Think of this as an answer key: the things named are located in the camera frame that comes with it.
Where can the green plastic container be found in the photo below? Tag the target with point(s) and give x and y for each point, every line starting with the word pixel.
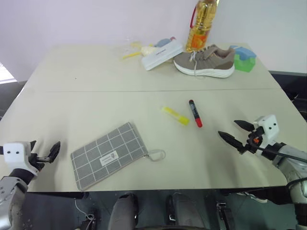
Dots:
pixel 243 65

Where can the yellow highlighter pen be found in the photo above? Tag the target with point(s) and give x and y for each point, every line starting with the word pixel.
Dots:
pixel 175 116

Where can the black metal bracket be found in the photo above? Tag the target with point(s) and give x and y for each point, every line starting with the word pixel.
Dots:
pixel 224 215

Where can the dark rounded grey shape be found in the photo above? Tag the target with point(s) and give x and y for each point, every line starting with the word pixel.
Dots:
pixel 124 213

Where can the taupe sneaker with white sole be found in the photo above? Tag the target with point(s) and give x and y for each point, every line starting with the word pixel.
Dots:
pixel 208 62

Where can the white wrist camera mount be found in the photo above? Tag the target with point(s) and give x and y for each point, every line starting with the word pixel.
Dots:
pixel 16 155
pixel 269 130

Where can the yellow toothbrush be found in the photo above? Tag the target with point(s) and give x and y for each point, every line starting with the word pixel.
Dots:
pixel 132 55

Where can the black furniture piece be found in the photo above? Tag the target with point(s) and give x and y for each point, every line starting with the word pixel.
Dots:
pixel 291 86

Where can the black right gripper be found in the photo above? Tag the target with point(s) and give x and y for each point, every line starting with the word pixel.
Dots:
pixel 255 141

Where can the grey checked pencil pouch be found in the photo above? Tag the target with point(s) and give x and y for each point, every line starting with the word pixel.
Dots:
pixel 108 153

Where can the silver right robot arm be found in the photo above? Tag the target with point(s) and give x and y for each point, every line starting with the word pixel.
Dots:
pixel 290 165

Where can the red marker pen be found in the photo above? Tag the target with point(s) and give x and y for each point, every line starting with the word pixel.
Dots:
pixel 194 113

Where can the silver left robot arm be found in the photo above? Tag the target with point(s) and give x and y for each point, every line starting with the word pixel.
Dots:
pixel 12 198

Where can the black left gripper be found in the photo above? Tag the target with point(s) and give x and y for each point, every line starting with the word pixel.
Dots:
pixel 39 160

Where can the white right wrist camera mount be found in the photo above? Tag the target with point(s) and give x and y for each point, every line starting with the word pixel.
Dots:
pixel 269 130

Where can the pale yellow-white blurry object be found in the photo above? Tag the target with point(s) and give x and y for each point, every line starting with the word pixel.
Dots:
pixel 147 50

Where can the white shoe under table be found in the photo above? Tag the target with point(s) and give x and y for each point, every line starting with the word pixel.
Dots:
pixel 255 197

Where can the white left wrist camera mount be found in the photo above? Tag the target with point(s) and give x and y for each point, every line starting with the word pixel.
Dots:
pixel 16 155

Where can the blue sponge block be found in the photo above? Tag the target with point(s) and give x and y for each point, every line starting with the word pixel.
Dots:
pixel 244 53

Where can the white rectangular box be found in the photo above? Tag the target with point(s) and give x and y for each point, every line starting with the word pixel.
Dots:
pixel 161 56

